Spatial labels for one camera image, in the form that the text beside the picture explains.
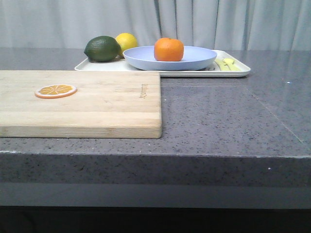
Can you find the yellow fruit slices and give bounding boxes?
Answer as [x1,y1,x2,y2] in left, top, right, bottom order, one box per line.
[214,58,240,71]

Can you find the white rectangular tray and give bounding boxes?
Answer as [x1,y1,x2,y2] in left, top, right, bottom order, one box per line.
[75,50,251,78]

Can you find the yellow lemon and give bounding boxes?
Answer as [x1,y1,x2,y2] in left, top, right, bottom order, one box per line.
[115,33,138,57]

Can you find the light blue plate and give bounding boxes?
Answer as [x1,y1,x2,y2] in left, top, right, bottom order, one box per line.
[123,46,217,71]

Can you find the green lime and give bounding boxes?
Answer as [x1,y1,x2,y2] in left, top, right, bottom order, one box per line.
[84,35,121,62]

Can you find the grey curtain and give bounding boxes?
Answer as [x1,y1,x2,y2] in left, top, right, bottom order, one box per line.
[0,0,311,50]

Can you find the orange slice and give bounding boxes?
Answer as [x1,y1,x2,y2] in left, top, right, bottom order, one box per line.
[35,84,78,99]

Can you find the wooden cutting board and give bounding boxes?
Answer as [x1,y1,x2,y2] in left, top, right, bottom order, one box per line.
[0,70,162,138]

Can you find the orange fruit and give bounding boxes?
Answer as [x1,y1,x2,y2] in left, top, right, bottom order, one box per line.
[154,38,184,62]

